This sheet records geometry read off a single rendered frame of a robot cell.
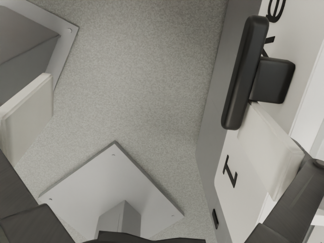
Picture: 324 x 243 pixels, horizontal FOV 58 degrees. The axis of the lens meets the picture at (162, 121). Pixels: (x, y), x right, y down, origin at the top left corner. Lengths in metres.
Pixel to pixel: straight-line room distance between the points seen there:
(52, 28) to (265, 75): 0.99
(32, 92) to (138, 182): 1.16
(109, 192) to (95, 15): 0.73
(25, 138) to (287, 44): 0.17
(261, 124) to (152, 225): 1.31
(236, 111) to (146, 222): 1.28
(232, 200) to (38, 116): 0.18
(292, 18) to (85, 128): 1.09
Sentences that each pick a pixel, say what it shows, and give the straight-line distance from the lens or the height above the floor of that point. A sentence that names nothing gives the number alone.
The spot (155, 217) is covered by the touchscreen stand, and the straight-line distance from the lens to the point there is 1.43.
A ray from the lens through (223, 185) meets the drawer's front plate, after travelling 0.31.
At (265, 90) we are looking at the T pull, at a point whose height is 0.91.
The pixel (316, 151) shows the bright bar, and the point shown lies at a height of 0.85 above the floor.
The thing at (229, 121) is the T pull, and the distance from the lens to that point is 0.20.
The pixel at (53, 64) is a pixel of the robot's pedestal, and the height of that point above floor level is 0.02.
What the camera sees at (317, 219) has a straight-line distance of 0.30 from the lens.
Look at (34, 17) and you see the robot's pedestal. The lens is 1.15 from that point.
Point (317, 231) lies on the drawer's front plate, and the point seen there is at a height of 0.83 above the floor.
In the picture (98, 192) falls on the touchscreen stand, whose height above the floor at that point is 0.04.
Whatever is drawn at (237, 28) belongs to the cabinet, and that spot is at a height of 0.25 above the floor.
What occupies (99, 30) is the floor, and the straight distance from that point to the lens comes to 1.11.
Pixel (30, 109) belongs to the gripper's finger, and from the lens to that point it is 0.17.
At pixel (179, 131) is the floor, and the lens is 1.22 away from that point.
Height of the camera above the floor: 1.09
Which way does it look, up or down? 65 degrees down
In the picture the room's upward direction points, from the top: 175 degrees clockwise
